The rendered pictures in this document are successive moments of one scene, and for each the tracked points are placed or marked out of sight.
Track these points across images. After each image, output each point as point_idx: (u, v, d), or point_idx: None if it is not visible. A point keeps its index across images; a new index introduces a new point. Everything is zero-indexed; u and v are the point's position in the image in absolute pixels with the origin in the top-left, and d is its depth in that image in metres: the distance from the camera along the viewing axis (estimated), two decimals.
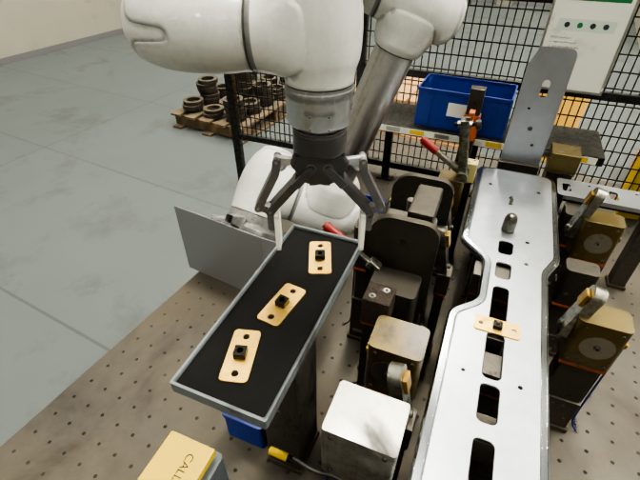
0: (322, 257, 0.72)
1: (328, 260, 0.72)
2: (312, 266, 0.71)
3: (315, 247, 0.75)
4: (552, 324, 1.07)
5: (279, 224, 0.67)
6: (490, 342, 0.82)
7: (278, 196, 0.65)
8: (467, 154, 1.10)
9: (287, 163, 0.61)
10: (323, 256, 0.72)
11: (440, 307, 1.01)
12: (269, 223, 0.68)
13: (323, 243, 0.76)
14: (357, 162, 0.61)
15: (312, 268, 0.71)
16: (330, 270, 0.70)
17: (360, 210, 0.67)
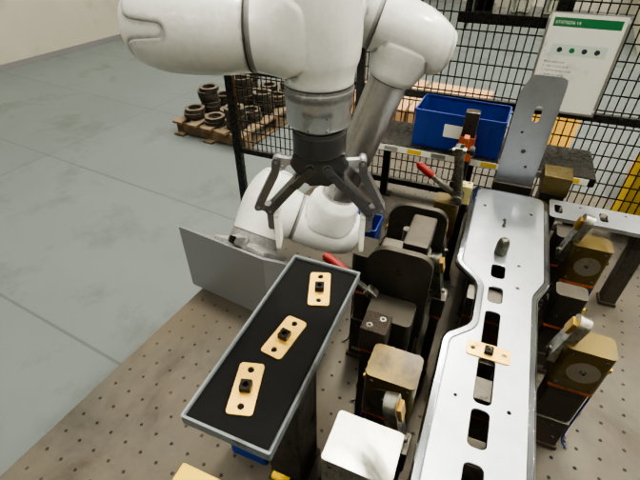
0: (321, 289, 0.76)
1: (327, 291, 0.76)
2: (311, 297, 0.75)
3: (316, 277, 0.79)
4: (544, 343, 1.11)
5: (279, 223, 0.68)
6: (483, 367, 0.86)
7: (278, 195, 0.65)
8: (461, 179, 1.15)
9: (287, 163, 0.61)
10: (322, 289, 0.76)
11: (435, 328, 1.05)
12: (269, 222, 0.68)
13: (323, 273, 0.80)
14: (357, 164, 0.61)
15: (311, 299, 0.75)
16: (329, 302, 0.75)
17: (360, 212, 0.67)
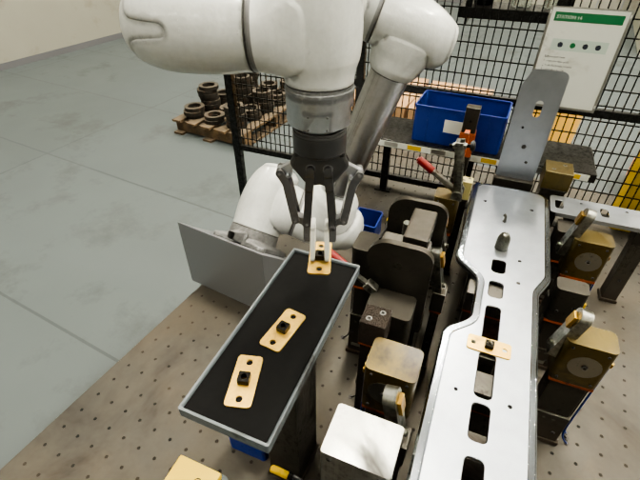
0: (322, 257, 0.72)
1: (328, 261, 0.72)
2: (311, 266, 0.71)
3: (316, 247, 0.75)
4: (545, 339, 1.10)
5: (314, 235, 0.69)
6: (483, 361, 0.85)
7: (304, 207, 0.66)
8: (462, 174, 1.14)
9: (290, 168, 0.62)
10: (323, 257, 0.72)
11: (435, 323, 1.04)
12: (304, 234, 0.69)
13: (324, 243, 0.76)
14: (353, 171, 0.62)
15: (311, 268, 0.71)
16: (330, 270, 0.70)
17: (324, 223, 0.69)
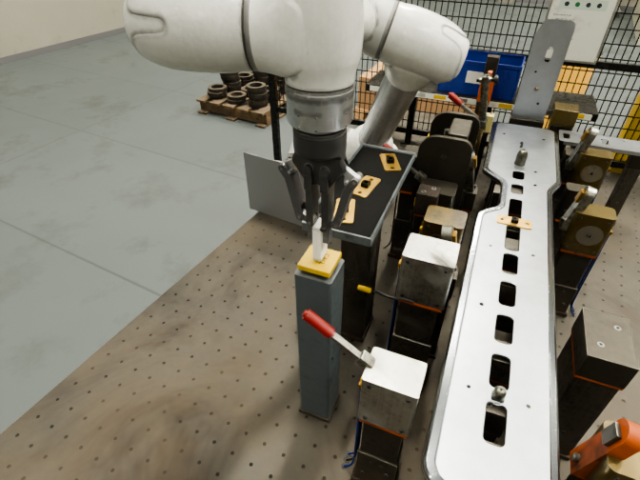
0: (392, 161, 0.99)
1: (396, 163, 0.99)
2: (387, 167, 0.98)
3: (385, 156, 1.02)
4: (555, 239, 1.34)
5: (317, 235, 0.69)
6: (510, 233, 1.09)
7: (307, 205, 0.67)
8: (486, 105, 1.37)
9: (291, 164, 0.63)
10: (393, 160, 0.99)
11: (467, 221, 1.28)
12: (309, 232, 0.70)
13: (389, 153, 1.03)
14: (350, 178, 0.61)
15: (387, 168, 0.97)
16: (400, 169, 0.97)
17: (320, 223, 0.69)
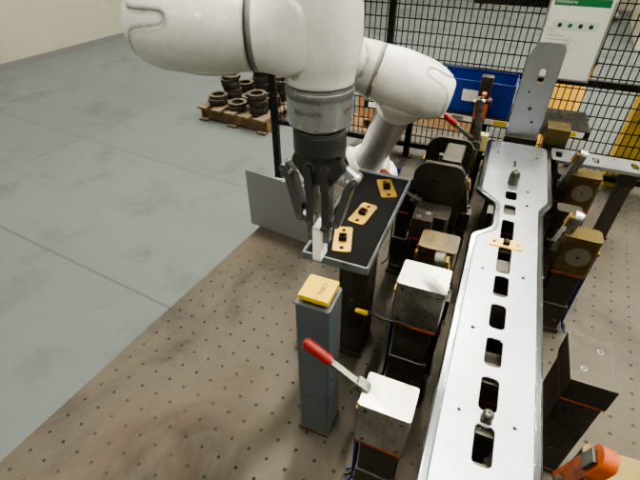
0: (389, 187, 1.03)
1: (392, 190, 1.04)
2: (383, 193, 1.02)
3: (381, 182, 1.06)
4: (547, 256, 1.38)
5: (317, 235, 0.69)
6: (501, 254, 1.13)
7: (307, 205, 0.67)
8: (480, 126, 1.42)
9: (291, 164, 0.63)
10: (390, 187, 1.03)
11: (461, 240, 1.32)
12: (309, 232, 0.70)
13: (386, 180, 1.07)
14: (350, 178, 0.61)
15: (383, 194, 1.02)
16: (396, 195, 1.02)
17: (320, 223, 0.69)
